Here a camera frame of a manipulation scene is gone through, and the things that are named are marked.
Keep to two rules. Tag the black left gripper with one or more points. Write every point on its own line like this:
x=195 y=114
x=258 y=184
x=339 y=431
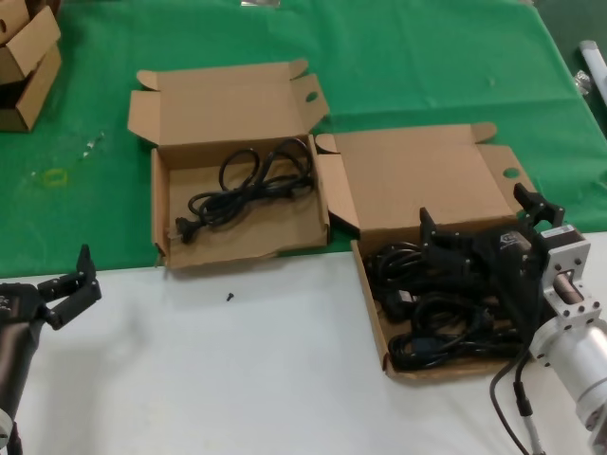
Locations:
x=16 y=332

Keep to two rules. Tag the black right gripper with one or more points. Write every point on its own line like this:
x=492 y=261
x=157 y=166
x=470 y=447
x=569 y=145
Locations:
x=512 y=258

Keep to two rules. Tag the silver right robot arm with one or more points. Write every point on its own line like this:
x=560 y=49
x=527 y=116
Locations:
x=583 y=360

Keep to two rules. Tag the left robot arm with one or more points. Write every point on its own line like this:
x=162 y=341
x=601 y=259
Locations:
x=3 y=426

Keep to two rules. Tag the open brown cardboard box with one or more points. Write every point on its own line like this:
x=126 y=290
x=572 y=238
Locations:
x=417 y=175

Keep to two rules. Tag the open cardboard box torn edge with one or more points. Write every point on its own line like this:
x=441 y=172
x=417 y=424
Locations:
x=246 y=237

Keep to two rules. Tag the small open cardboard box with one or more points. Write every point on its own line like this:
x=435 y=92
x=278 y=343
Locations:
x=42 y=90

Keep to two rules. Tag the cardboard box with holed flap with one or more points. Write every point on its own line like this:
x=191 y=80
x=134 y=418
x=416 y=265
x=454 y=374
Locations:
x=12 y=12

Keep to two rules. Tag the white tape scraps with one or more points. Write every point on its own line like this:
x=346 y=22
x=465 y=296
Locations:
x=87 y=151

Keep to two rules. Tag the crumpled silvery wrapper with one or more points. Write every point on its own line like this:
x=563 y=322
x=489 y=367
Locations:
x=581 y=80

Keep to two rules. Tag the green table cloth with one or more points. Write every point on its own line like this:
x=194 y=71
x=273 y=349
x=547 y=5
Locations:
x=403 y=57

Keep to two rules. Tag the small silver object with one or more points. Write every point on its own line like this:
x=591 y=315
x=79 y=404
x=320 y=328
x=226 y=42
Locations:
x=258 y=3

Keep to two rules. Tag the silver aluminium wrist bracket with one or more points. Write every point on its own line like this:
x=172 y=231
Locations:
x=569 y=251

